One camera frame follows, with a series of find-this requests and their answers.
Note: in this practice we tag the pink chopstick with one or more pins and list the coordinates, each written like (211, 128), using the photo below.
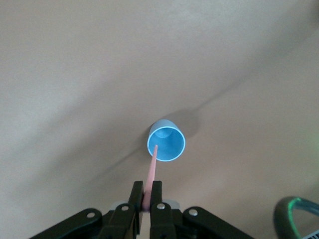
(152, 171)

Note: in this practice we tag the brown table cover sheet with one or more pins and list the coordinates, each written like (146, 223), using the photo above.
(74, 74)

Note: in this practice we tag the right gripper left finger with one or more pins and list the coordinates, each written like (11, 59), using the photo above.
(127, 214)

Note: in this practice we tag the light blue plastic cup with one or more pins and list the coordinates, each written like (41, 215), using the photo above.
(172, 147)

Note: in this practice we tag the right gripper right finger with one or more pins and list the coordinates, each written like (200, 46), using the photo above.
(160, 214)

